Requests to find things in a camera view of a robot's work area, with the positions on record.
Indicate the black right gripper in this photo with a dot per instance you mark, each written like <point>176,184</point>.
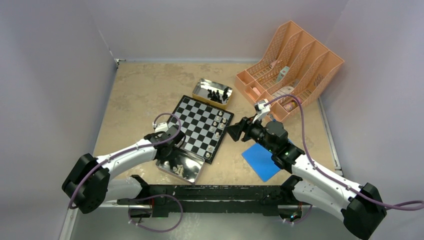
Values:
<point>245,125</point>

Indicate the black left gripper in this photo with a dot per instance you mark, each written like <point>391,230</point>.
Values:
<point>170,156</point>

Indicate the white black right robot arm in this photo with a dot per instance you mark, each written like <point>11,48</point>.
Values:
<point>310,182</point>

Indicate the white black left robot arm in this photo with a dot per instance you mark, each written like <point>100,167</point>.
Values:
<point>89,180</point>

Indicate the white chess pieces pile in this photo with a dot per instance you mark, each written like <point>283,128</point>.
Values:
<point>178,170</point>

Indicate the black white chess board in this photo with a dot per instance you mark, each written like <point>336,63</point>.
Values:
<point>197,118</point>

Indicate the black chess pieces pile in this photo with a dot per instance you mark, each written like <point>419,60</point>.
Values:
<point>218,97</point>

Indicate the silver lilac metal tin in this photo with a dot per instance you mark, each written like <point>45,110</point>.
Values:
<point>192,163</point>

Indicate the blue mat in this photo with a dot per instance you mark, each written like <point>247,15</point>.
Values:
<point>260,161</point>

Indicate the yellow metal tin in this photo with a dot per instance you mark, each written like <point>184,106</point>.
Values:
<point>200,92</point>

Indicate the pink desk file organizer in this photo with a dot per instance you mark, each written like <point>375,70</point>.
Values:
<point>295,63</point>

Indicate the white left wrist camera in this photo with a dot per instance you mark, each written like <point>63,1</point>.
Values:
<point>160,126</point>

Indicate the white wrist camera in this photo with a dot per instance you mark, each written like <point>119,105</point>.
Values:
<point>160,126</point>
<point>262,108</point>

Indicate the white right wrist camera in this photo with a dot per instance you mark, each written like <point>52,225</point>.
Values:
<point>262,108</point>

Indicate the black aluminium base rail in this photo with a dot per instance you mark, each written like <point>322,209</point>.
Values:
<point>239,199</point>

